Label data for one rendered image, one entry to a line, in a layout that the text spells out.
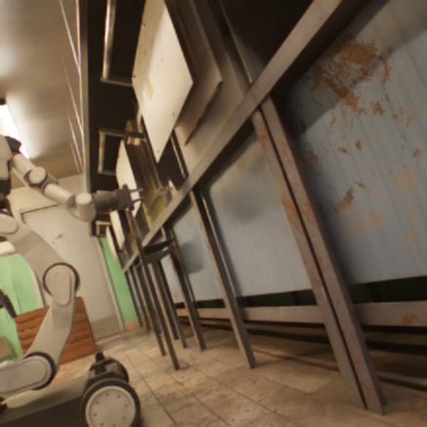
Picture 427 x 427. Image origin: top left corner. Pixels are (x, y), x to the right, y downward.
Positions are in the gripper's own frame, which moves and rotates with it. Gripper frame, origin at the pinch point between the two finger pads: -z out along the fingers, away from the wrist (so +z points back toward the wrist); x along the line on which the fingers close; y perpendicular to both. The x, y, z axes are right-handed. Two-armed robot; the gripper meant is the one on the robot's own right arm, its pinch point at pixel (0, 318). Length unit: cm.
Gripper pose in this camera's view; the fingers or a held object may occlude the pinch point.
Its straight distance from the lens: 147.0
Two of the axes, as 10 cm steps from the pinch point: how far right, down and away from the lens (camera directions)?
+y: 2.9, 0.0, 9.6
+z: -5.5, -8.2, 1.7
